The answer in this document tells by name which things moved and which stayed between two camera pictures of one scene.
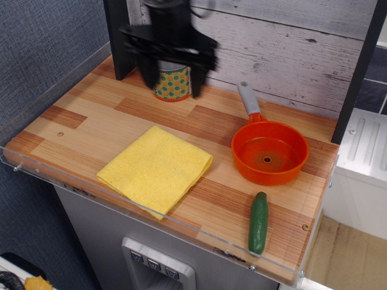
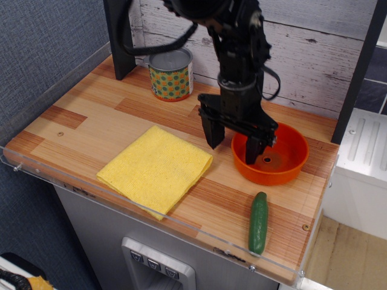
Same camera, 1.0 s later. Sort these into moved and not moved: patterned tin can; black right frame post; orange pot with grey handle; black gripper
Moved: black gripper
Not moved: black right frame post; orange pot with grey handle; patterned tin can
